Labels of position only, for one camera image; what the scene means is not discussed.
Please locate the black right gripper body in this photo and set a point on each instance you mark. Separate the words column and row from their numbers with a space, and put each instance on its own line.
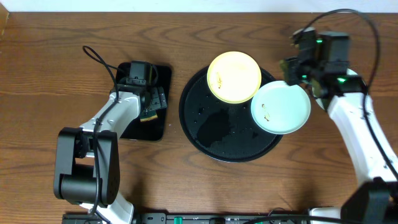
column 290, row 71

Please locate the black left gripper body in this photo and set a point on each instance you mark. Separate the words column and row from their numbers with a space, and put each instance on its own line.
column 156, row 101

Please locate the green yellow sponge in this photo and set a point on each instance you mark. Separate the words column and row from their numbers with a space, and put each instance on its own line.
column 148, row 115

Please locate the light blue plate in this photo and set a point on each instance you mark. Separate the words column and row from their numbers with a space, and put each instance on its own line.
column 279, row 108

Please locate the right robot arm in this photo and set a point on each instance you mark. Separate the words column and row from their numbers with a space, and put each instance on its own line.
column 346, row 100

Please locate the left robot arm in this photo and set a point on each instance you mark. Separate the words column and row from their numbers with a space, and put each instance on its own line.
column 87, row 169

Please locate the black rectangular tray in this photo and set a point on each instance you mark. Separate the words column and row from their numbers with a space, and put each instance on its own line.
column 151, row 130

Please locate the black round tray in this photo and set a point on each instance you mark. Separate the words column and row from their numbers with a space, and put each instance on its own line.
column 223, row 131

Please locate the yellow plate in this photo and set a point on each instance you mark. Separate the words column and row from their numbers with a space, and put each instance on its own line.
column 234, row 77

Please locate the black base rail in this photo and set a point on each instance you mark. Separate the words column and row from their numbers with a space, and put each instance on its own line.
column 164, row 218

